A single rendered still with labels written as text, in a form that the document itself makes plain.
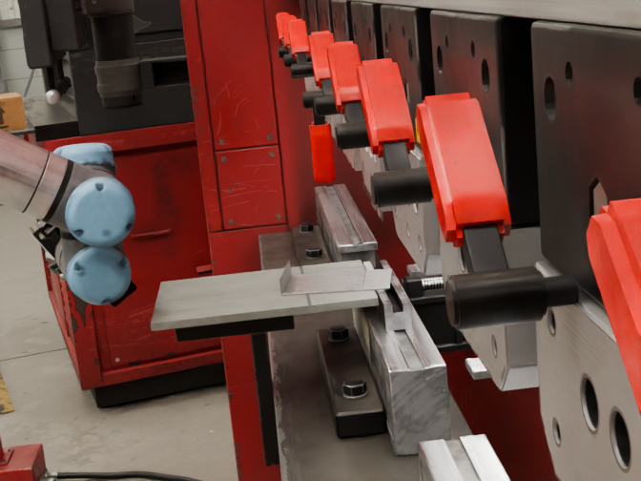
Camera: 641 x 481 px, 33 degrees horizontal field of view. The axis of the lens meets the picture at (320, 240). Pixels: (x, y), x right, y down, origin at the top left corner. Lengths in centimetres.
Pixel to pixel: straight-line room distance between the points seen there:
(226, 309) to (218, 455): 209
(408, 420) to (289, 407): 21
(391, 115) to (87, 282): 81
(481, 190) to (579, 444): 9
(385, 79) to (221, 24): 156
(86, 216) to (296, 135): 102
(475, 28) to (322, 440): 78
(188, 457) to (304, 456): 220
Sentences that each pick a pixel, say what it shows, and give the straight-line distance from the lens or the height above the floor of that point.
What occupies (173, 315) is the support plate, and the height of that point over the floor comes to 100.
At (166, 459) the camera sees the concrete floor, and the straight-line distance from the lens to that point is 337.
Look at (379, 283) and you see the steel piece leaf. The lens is 129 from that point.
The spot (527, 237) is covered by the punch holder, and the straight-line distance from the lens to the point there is 46.
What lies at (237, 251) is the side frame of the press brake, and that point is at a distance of 219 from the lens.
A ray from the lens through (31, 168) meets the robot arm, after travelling 120.
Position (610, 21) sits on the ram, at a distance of 32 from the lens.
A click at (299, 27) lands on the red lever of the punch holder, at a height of 131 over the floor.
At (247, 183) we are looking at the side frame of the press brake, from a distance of 216.
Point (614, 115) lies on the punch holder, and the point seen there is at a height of 132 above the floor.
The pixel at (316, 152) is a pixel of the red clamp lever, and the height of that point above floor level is 119.
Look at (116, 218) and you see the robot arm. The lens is 119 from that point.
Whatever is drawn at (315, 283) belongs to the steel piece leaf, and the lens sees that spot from 132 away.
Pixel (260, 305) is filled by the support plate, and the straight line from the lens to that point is 126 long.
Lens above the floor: 136
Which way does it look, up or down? 13 degrees down
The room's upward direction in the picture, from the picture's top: 6 degrees counter-clockwise
